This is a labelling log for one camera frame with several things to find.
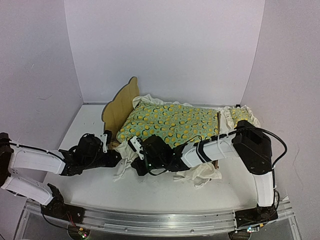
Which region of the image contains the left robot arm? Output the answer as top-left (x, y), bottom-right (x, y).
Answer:
top-left (0, 131), bottom-right (122, 206)

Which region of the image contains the wooden pet bed frame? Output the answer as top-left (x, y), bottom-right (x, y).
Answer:
top-left (102, 77), bottom-right (218, 167)

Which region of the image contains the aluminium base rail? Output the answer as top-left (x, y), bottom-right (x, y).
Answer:
top-left (13, 197), bottom-right (302, 240)

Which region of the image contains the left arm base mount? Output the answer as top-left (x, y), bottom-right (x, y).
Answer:
top-left (41, 183), bottom-right (85, 224)

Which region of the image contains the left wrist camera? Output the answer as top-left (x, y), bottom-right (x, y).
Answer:
top-left (99, 130), bottom-right (113, 154)

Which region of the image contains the small lemon print pillow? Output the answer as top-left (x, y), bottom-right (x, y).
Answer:
top-left (220, 105), bottom-right (261, 133)

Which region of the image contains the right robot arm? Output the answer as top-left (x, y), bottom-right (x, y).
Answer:
top-left (128, 120), bottom-right (288, 208)

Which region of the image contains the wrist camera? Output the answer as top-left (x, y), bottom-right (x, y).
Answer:
top-left (128, 136), bottom-right (145, 161)
top-left (99, 130), bottom-right (113, 154)

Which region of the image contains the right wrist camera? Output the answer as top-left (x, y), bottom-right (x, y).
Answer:
top-left (128, 136), bottom-right (145, 161)

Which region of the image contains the lemon print ruffled mattress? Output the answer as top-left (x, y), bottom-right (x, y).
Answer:
top-left (113, 94), bottom-right (227, 182)

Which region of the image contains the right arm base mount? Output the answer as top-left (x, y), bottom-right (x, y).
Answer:
top-left (234, 203), bottom-right (279, 230)

